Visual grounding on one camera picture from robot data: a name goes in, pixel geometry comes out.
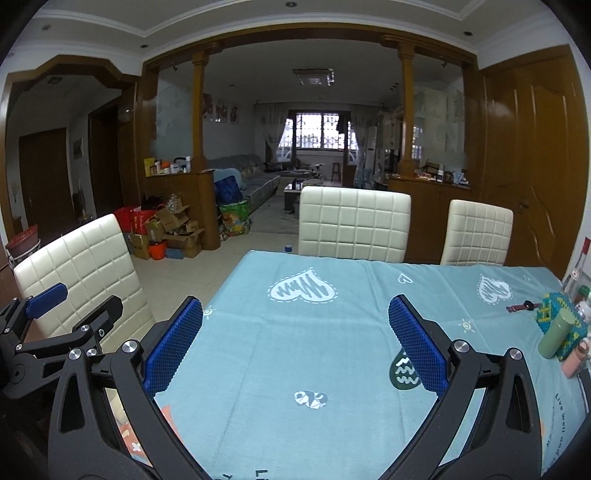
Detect ceiling lamp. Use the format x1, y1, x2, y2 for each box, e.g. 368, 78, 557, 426
293, 68, 335, 87

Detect row of small bottles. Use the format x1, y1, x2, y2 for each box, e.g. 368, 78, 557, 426
144, 157, 192, 176

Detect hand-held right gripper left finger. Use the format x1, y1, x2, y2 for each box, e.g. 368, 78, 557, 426
48, 295, 218, 480

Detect pile of cardboard boxes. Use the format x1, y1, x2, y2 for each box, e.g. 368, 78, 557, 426
129, 203, 206, 259

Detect red basin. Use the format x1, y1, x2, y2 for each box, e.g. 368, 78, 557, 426
6, 224, 40, 257

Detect light blue printed tablecloth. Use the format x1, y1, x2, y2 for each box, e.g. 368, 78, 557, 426
104, 250, 591, 480

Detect grey sofa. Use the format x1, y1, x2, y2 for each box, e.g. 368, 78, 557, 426
205, 154, 282, 213

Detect wall pictures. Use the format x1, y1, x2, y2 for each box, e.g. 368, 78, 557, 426
203, 95, 241, 125

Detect green colourful bag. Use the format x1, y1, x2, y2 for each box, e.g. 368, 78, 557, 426
219, 200, 252, 237

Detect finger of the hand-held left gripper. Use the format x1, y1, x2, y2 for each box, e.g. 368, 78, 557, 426
13, 295, 124, 365
0, 282, 69, 344

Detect wooden partition cabinet with bottles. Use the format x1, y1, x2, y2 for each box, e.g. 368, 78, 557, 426
145, 171, 220, 250

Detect barred window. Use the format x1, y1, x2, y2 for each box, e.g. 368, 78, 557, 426
288, 111, 345, 151

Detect green tumbler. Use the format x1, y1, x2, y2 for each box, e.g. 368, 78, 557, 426
538, 308, 575, 358

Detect blue yellow beaded bag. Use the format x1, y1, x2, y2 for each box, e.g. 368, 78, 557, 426
534, 292, 588, 361

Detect pink cup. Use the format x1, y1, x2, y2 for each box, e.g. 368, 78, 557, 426
562, 339, 591, 377

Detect white quilted dining chair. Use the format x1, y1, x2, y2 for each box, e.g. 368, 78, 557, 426
440, 199, 514, 267
298, 186, 411, 264
13, 213, 153, 354

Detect coffee table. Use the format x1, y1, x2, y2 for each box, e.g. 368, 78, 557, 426
283, 182, 305, 210

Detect glass bottle with red cap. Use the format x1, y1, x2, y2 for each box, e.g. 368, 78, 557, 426
562, 237, 591, 296

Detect wooden door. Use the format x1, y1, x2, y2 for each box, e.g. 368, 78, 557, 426
480, 46, 587, 280

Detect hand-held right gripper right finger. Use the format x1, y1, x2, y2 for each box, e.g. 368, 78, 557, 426
376, 294, 543, 480

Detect red bag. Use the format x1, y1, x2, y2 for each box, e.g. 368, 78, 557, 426
114, 206, 158, 236

